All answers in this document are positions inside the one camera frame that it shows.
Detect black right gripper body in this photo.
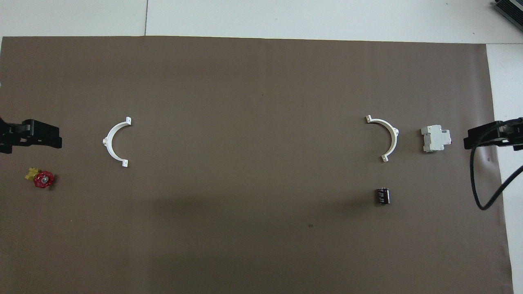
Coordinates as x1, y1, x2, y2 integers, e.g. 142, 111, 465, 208
496, 117, 523, 151

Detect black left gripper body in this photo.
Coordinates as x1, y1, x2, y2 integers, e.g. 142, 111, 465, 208
0, 118, 25, 154

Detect white half pipe clamp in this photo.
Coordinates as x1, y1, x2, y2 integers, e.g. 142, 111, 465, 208
102, 117, 132, 168
365, 115, 400, 163

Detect red handwheel brass valve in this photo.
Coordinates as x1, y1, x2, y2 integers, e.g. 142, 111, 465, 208
25, 167, 55, 189

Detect white circuit breaker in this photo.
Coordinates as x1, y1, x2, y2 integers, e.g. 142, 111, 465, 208
421, 125, 452, 153

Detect grey ribbed metal device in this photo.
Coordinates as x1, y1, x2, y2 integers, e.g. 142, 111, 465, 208
492, 0, 523, 22

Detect brown table mat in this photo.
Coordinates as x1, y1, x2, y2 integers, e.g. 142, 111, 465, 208
0, 36, 514, 294

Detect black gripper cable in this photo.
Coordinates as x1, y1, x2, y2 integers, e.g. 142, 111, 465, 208
470, 120, 523, 211

